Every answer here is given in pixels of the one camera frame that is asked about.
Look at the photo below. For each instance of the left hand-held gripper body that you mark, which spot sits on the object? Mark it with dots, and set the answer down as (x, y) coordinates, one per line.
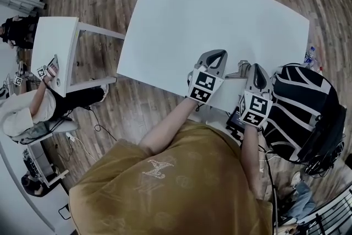
(203, 85)

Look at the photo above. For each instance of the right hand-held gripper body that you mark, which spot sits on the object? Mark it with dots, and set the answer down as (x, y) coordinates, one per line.
(254, 110)

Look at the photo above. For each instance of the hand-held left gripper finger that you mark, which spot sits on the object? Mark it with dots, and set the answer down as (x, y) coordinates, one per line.
(224, 66)
(204, 56)

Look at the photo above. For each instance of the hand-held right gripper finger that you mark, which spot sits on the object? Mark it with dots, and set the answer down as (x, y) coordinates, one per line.
(268, 85)
(249, 81)

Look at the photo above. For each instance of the person's right forearm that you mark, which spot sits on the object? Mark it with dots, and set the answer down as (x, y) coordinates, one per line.
(251, 157)

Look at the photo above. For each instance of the person's left forearm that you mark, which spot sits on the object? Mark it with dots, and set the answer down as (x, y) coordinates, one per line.
(167, 126)

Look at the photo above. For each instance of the flat black device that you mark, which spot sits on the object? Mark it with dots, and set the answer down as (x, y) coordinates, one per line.
(235, 119)

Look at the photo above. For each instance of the black and white patterned card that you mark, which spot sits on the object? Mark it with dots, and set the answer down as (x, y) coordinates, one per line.
(233, 137)

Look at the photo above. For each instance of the black and white backpack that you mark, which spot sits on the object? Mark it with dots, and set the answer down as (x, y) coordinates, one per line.
(299, 107)

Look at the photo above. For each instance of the clear bottle blue label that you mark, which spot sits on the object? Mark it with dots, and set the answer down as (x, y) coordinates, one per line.
(310, 54)

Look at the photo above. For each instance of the person's white shoe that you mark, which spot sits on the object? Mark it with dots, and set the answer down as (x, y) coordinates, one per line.
(296, 179)

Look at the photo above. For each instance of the person's blue jeans leg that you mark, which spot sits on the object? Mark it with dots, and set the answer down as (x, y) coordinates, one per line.
(303, 198)

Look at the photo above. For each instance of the person's mustard shirt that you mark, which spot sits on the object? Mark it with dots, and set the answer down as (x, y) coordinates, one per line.
(178, 187)

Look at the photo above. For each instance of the black metal railing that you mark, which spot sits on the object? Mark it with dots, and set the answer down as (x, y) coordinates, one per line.
(319, 225)

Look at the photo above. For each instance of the white power adapter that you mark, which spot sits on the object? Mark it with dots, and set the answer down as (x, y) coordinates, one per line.
(71, 137)

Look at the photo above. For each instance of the small white table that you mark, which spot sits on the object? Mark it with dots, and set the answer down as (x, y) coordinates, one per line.
(52, 38)

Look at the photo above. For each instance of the white desk frame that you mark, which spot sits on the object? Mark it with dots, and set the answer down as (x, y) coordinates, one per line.
(41, 165)

